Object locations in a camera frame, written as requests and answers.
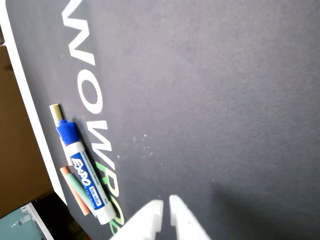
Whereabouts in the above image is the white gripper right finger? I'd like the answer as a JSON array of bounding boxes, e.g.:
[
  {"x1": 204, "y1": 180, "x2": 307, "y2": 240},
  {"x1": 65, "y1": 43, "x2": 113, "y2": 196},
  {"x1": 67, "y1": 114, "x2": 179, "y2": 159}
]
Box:
[{"x1": 169, "y1": 194, "x2": 211, "y2": 240}]

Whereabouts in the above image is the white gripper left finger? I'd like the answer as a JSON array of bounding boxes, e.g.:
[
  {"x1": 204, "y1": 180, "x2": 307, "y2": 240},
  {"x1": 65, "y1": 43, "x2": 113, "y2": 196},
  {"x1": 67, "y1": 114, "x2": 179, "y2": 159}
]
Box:
[{"x1": 109, "y1": 199, "x2": 165, "y2": 240}]

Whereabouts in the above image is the blue Expo marker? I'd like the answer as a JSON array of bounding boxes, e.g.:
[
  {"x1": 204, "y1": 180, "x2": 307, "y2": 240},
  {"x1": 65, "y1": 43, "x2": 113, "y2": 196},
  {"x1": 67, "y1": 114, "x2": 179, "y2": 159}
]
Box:
[{"x1": 55, "y1": 119, "x2": 118, "y2": 225}]

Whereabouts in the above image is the brown cardboard box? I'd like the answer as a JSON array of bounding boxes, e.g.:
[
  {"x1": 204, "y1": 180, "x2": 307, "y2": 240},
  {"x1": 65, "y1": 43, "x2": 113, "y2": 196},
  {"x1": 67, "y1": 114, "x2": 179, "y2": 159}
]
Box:
[{"x1": 0, "y1": 44, "x2": 55, "y2": 218}]

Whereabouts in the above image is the yellow chalk stick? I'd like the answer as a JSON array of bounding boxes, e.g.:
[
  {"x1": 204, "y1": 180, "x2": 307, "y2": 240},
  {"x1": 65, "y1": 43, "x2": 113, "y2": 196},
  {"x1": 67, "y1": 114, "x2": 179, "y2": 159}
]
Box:
[{"x1": 49, "y1": 103, "x2": 66, "y2": 126}]

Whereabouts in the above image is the green chalk stick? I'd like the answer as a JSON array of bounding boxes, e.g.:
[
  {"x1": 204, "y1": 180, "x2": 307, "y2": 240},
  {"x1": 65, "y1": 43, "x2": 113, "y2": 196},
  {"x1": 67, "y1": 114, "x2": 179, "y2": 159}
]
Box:
[{"x1": 66, "y1": 173, "x2": 98, "y2": 218}]

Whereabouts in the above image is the teal box with white edge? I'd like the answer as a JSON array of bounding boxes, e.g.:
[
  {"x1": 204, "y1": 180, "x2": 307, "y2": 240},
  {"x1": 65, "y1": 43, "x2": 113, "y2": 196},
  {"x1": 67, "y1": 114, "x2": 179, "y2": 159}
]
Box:
[{"x1": 0, "y1": 202, "x2": 55, "y2": 240}]

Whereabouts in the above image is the grey WOWROBO mat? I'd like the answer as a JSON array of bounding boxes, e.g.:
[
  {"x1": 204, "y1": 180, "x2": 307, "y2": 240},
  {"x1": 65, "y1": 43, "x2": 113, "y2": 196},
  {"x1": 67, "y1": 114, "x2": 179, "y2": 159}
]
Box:
[{"x1": 4, "y1": 0, "x2": 320, "y2": 240}]

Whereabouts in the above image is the orange chalk stick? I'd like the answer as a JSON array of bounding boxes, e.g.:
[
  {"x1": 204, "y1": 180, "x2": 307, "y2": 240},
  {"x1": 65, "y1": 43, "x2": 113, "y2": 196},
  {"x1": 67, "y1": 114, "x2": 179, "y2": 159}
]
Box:
[{"x1": 59, "y1": 166, "x2": 91, "y2": 216}]

